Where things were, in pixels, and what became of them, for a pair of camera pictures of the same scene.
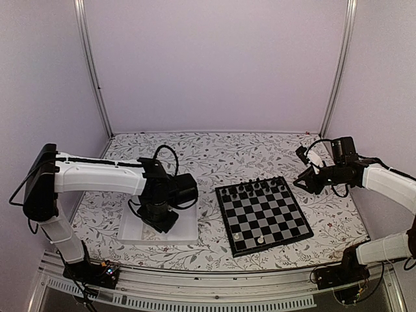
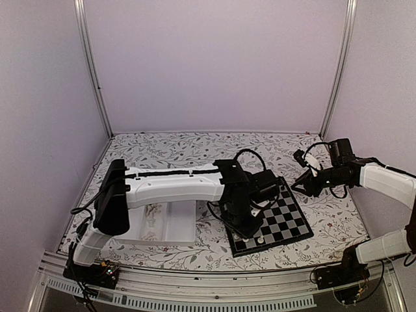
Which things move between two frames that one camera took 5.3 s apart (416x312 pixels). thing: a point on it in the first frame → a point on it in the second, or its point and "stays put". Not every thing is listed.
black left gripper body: [156, 215] → [238, 221]
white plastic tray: [133, 228] stays put
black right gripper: [309, 176] stays put
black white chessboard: [261, 214] stays put
